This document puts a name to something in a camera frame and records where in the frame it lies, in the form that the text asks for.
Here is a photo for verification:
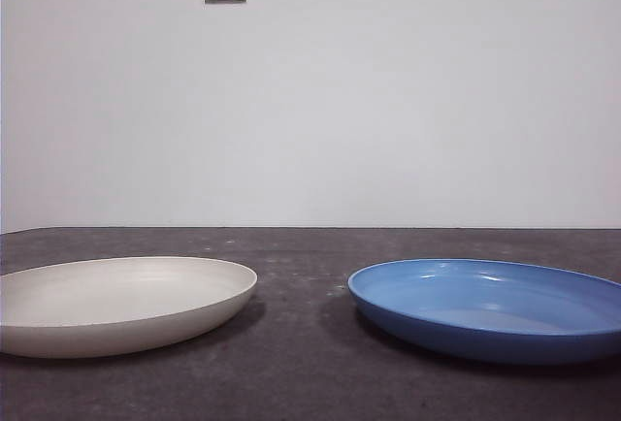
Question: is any blue round plate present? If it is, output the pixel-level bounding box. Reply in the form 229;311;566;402
346;258;621;367

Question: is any white round plate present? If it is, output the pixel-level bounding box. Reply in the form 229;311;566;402
0;255;258;359

